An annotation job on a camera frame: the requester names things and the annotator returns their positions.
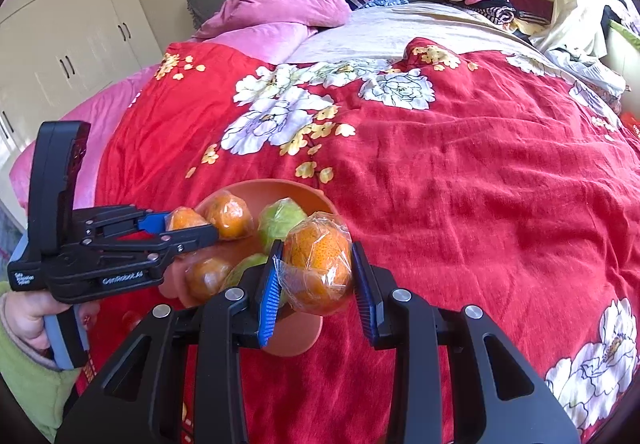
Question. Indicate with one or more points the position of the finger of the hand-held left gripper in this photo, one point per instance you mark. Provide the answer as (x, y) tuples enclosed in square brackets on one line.
[(152, 222), (195, 236)]

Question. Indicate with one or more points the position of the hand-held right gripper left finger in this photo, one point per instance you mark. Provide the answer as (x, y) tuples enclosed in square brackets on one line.
[(268, 304)]

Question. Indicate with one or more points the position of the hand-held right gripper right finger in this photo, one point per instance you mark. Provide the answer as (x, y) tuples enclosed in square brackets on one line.
[(367, 309)]

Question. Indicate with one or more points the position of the small plastic-wrapped orange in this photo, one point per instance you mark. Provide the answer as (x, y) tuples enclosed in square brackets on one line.
[(185, 219)]

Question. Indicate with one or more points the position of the salmon pink plastic plate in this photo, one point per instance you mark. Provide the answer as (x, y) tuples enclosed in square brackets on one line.
[(300, 335)]

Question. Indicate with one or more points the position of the large green fruit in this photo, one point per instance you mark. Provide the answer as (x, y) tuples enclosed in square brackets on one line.
[(240, 269)]

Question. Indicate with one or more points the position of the small green fruit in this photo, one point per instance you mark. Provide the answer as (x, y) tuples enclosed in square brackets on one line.
[(277, 224)]

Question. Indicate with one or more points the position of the person's left forearm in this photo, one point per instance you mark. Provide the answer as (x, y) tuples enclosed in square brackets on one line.
[(30, 389)]

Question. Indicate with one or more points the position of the person's left hand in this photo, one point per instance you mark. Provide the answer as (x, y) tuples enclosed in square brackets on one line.
[(30, 324)]

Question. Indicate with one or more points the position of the red floral blanket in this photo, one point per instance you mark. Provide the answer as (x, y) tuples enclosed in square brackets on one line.
[(450, 174)]

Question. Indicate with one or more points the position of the white wardrobe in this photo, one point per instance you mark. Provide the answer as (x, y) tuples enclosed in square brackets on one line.
[(65, 29)]

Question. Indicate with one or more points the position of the pink fleece blanket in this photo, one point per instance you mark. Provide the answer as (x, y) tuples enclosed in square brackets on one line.
[(280, 9)]

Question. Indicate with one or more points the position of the beige blanket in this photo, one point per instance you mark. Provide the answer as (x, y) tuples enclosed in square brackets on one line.
[(380, 32)]

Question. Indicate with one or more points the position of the purple striped pillow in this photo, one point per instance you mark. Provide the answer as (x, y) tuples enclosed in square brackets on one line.
[(357, 2)]

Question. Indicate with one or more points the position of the blue floral cloth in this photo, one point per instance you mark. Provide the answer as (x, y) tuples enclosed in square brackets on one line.
[(387, 1)]

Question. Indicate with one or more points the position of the red box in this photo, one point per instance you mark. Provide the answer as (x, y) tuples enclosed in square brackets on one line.
[(632, 129)]

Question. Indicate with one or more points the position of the white crumpled clothes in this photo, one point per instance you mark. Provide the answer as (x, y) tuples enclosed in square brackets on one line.
[(590, 72)]

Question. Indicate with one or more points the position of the dark red folded cloth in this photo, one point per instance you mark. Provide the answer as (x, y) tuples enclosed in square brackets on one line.
[(530, 7)]

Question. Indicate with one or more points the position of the dark hanging garment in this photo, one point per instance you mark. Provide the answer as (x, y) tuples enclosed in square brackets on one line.
[(609, 24)]

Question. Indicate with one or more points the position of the green-edged sill cushion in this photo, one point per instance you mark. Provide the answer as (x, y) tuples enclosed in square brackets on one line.
[(625, 32)]

